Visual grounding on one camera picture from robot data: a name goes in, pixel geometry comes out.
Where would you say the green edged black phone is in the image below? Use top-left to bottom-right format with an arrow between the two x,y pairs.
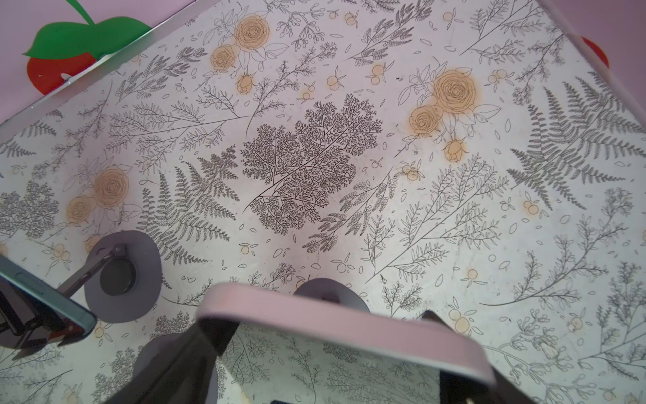
1,256 -> 98,358

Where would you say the grey stand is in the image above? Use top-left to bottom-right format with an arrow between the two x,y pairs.
294,278 -> 370,313
57,231 -> 163,323
129,333 -> 220,403

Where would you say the grey stand far centre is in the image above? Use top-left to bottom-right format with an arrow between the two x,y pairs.
57,231 -> 163,323

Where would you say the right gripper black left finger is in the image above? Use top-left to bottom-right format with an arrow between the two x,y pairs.
107,320 -> 239,403

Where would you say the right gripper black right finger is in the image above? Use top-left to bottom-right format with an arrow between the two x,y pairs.
421,310 -> 538,404

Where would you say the silver edged black phone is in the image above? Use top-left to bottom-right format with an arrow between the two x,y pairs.
197,284 -> 496,403

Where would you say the grey stand right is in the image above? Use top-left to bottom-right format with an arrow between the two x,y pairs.
294,278 -> 370,313

